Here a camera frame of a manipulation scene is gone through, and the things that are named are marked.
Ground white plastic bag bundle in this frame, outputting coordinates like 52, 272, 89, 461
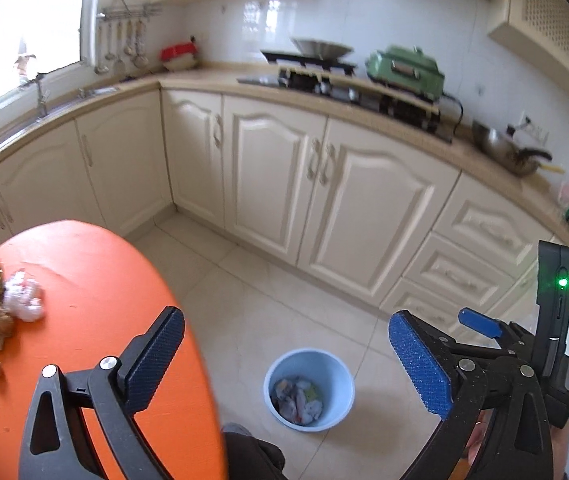
2, 270, 45, 323

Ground blue trash bin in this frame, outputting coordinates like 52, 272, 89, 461
263, 348, 356, 432

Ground chrome kitchen faucet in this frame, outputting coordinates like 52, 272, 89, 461
15, 53, 48, 119

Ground kitchen window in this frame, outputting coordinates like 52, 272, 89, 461
0, 0, 101, 126

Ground person's right hand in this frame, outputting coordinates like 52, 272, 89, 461
463, 408, 569, 480

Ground cream lower cabinets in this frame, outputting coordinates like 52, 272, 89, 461
0, 88, 555, 334

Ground green electric cooker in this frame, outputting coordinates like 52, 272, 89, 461
365, 44, 445, 102

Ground black gas stove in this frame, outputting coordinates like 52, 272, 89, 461
237, 66, 453, 144

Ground steel wok on stove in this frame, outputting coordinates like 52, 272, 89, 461
291, 38, 354, 61

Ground stainless steel sink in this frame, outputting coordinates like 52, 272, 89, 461
0, 86, 117, 148

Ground white bowl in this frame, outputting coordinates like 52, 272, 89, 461
163, 53, 199, 72

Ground red lidded container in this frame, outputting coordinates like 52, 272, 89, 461
161, 41, 199, 63

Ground hanging utensil rack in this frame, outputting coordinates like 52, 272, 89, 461
94, 0, 162, 75

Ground frying pan with handle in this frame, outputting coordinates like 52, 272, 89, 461
472, 120, 566, 178

